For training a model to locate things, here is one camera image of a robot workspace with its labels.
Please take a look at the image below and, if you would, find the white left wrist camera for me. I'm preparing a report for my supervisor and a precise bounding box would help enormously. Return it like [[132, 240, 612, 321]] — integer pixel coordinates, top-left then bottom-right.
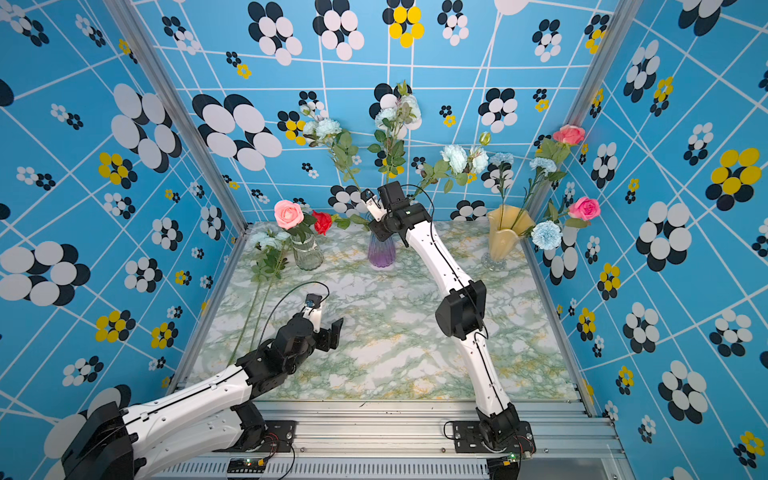
[[302, 293, 323, 333]]

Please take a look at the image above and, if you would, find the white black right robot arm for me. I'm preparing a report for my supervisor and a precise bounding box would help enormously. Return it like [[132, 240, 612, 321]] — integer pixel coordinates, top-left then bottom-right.
[[365, 199, 521, 451]]

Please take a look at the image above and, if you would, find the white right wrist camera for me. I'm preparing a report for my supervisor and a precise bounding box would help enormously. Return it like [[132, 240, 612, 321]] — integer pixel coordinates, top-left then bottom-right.
[[360, 189, 387, 221]]

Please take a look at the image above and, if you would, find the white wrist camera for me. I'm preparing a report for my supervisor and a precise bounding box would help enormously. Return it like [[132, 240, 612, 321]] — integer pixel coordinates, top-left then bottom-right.
[[360, 189, 387, 221], [302, 293, 323, 333]]

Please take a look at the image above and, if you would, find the white blue flower bunch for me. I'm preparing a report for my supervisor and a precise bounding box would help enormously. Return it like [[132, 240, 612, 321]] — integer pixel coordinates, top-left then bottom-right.
[[296, 82, 491, 227]]

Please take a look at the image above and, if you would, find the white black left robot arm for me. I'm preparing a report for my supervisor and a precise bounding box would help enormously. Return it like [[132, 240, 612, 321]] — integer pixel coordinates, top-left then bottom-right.
[[60, 309, 343, 479]]

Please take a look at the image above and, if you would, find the clear ribbed glass vase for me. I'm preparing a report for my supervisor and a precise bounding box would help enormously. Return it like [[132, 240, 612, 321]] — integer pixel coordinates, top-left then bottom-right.
[[291, 234, 324, 271]]

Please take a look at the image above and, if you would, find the pink and blue flower bunch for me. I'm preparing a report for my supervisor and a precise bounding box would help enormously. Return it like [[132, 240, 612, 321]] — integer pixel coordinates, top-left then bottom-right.
[[504, 124, 602, 250]]

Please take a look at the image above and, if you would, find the purple blue glass vase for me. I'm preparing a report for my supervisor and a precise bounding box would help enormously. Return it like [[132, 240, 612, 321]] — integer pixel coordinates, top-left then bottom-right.
[[367, 234, 396, 269]]

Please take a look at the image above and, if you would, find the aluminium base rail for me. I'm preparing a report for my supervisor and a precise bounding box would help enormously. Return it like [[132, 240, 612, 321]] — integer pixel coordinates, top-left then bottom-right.
[[140, 398, 636, 480]]

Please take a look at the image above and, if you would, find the pink rose stem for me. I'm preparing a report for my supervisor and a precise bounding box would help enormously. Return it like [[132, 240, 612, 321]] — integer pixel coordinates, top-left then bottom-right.
[[274, 200, 317, 242]]

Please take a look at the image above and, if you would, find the yellow fluted glass vase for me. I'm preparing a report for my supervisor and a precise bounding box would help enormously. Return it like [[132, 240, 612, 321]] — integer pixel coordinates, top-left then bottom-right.
[[481, 205, 535, 270]]

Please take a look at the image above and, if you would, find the small green circuit board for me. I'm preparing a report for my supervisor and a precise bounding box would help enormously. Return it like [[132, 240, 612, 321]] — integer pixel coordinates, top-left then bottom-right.
[[226, 458, 268, 477]]

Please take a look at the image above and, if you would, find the red rose stem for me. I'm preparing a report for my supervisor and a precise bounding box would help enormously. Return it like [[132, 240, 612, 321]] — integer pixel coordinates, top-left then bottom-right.
[[311, 211, 369, 235]]

